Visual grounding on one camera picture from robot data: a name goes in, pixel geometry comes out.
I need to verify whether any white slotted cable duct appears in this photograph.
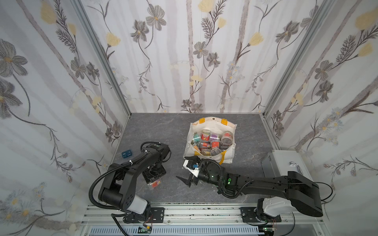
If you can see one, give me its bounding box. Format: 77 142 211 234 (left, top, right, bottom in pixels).
88 225 265 236

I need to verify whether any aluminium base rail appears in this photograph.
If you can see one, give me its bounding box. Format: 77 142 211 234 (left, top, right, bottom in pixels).
79 203 325 228

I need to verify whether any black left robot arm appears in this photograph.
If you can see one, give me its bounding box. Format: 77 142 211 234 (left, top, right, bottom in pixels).
89 142 171 215

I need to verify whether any silver metal case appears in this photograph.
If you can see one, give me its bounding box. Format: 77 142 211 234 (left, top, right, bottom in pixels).
261 150 313 181

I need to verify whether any yellow stripe lid seed jar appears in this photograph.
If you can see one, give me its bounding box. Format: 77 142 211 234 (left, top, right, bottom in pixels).
210 148 222 156

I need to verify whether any white canvas tote bag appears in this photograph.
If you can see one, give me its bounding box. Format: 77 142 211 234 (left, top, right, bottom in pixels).
183 117 237 165

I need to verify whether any red green label seed jar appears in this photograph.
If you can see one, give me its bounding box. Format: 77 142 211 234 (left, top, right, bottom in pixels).
201 129 211 142

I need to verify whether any teal label seed jar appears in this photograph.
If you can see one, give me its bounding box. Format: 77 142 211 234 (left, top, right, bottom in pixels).
192 133 201 145

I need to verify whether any red seed jar in bag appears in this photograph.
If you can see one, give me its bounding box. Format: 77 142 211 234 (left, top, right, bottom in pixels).
221 131 233 146

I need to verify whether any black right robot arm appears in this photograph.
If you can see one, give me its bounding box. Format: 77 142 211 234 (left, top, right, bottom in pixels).
178 156 323 219

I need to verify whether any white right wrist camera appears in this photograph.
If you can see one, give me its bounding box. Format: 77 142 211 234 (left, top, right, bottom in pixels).
183 160 199 177

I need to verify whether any small blue box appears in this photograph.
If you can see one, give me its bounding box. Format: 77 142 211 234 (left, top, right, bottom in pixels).
121 149 133 159

